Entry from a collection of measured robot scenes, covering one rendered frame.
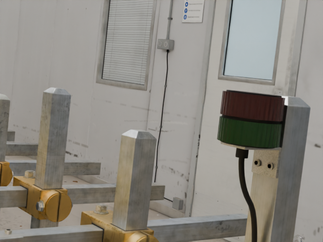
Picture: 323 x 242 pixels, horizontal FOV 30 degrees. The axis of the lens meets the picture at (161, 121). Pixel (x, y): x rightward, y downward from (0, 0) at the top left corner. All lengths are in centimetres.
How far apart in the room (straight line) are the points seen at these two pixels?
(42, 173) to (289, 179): 52
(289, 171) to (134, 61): 503
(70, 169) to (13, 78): 659
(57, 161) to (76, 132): 537
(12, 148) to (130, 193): 81
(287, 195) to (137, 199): 26
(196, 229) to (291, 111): 39
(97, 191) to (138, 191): 32
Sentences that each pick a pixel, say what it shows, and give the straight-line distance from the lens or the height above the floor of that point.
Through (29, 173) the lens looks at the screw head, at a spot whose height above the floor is 98.
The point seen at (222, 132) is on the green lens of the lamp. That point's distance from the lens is 57.
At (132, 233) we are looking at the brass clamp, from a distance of 81.
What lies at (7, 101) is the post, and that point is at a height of 109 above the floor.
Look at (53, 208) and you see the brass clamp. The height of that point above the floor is 94.
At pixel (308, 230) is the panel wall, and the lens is 403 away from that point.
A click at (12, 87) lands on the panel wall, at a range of 795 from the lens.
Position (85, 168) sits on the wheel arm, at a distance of 140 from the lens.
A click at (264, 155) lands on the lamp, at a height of 111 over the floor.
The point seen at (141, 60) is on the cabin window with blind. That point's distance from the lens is 552.
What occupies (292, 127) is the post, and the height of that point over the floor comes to 115.
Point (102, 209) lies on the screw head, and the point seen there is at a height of 98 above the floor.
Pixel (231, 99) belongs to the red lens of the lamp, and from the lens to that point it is 56.
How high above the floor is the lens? 118
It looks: 5 degrees down
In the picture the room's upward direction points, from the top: 6 degrees clockwise
